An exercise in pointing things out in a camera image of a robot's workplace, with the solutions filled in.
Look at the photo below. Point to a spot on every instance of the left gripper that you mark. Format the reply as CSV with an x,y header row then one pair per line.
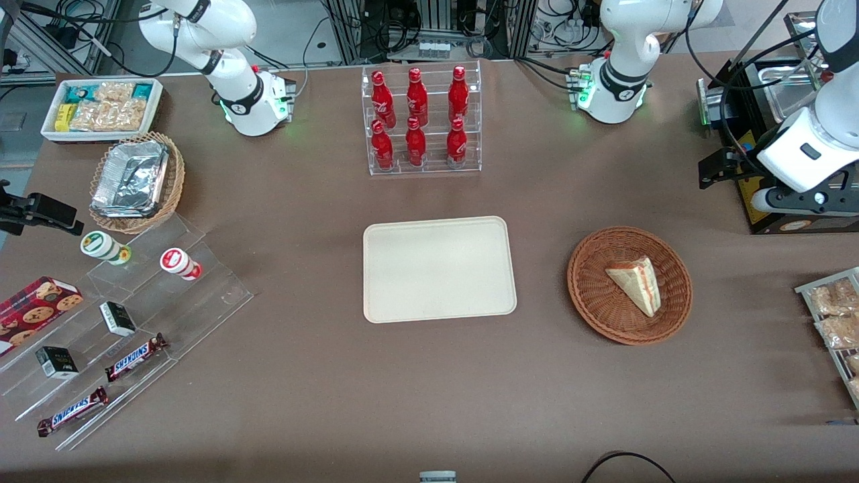
x,y
740,163

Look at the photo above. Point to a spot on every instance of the triangular sandwich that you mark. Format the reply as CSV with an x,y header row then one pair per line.
x,y
637,285

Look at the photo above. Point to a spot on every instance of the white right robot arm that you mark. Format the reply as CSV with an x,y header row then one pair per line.
x,y
235,40

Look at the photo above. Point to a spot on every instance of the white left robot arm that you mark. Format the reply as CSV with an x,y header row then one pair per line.
x,y
617,47

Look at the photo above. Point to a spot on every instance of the tray of packaged pastries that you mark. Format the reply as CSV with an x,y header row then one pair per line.
x,y
805,290

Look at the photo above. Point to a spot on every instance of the oval light wicker basket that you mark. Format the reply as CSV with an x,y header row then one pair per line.
x,y
176,181

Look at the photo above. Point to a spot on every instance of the round brown wicker basket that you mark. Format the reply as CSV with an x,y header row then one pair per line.
x,y
597,295

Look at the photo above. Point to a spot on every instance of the beige plastic tray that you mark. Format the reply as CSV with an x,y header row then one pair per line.
x,y
439,268

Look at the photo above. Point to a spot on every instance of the black food warmer machine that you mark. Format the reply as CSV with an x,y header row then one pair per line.
x,y
765,215

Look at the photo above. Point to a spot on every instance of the green lid yogurt cup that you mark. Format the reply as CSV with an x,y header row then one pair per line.
x,y
100,245

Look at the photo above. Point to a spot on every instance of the stacked aluminium foil containers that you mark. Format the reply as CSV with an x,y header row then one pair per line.
x,y
131,178

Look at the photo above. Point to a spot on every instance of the white rectangular snack bin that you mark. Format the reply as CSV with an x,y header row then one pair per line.
x,y
48,131

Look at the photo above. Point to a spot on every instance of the red tartan cookie box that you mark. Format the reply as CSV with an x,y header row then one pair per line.
x,y
33,308

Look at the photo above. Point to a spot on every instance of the yellow snack packet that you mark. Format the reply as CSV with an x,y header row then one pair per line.
x,y
64,117

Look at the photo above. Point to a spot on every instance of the clear fried snack bag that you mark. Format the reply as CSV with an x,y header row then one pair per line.
x,y
832,298
853,365
839,332

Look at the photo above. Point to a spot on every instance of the clear rice cracker bag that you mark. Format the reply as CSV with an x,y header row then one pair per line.
x,y
114,91
88,116
126,115

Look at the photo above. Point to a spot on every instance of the stainless steel pan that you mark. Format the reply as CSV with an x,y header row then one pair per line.
x,y
788,94

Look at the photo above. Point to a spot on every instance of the small black carton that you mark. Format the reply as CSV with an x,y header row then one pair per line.
x,y
117,318
57,363

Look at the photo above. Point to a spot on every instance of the teal snack packet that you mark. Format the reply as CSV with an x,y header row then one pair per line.
x,y
79,94
143,91

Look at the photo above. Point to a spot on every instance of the red lid yogurt cup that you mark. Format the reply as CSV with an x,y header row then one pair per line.
x,y
178,261

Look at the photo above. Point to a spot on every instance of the clear acrylic stepped stand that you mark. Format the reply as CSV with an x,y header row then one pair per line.
x,y
174,308

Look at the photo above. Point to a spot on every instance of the Snickers chocolate bar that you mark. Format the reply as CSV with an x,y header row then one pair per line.
x,y
134,357
72,411

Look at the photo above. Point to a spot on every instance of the red cola bottle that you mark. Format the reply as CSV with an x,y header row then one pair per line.
x,y
417,97
458,94
456,144
415,146
382,149
383,100

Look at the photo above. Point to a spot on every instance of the clear acrylic bottle rack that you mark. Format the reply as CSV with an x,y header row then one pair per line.
x,y
436,144

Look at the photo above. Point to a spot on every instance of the white power strip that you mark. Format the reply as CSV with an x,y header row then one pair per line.
x,y
434,49

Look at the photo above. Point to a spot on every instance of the small grey device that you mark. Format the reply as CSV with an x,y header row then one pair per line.
x,y
437,477

